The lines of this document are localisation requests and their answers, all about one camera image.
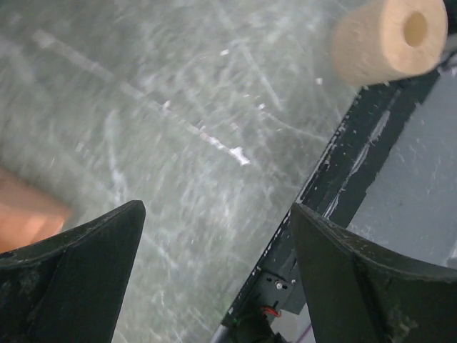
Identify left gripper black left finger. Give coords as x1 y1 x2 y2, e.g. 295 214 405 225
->
1 200 146 342

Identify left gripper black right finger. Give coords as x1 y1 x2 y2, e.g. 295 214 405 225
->
291 204 456 343

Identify brown roll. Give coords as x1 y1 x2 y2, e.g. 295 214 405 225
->
331 1 448 86

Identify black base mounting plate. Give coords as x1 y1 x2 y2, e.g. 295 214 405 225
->
213 69 456 342

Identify orange plastic file organizer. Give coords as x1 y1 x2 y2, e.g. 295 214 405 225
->
1 169 71 253

